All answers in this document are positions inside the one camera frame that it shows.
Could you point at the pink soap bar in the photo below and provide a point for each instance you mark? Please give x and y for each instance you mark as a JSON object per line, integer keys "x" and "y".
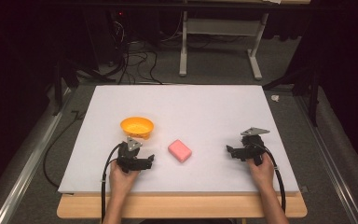
{"x": 180, "y": 150}

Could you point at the aluminium floor rail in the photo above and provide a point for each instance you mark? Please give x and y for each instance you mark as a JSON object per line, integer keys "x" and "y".
{"x": 28, "y": 169}
{"x": 332, "y": 174}

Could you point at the white foam board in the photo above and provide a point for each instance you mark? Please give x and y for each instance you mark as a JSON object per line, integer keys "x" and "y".
{"x": 183, "y": 109}

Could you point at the crumpled white paper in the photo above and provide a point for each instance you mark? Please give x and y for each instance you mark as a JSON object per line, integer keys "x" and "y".
{"x": 275, "y": 98}

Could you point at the white metal desk frame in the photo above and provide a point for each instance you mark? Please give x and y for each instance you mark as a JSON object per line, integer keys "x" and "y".
{"x": 223, "y": 27}

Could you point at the orange plastic bowl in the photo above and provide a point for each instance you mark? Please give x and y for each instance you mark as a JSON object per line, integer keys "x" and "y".
{"x": 136, "y": 126}

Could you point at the black metal stand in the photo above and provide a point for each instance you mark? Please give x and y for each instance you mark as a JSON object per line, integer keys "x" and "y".
{"x": 63, "y": 77}
{"x": 310, "y": 84}

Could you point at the wooden table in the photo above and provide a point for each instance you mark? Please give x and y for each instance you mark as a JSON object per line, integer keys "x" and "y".
{"x": 183, "y": 207}

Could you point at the person's left hand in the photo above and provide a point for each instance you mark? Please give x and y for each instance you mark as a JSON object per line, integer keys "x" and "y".
{"x": 121, "y": 182}

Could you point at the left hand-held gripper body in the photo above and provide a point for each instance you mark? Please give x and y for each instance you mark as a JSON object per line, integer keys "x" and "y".
{"x": 130, "y": 157}

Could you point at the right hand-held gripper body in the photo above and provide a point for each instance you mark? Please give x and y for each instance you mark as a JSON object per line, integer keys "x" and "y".
{"x": 251, "y": 146}

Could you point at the person's right hand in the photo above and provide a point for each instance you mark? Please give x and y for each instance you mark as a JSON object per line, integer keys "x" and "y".
{"x": 262, "y": 174}

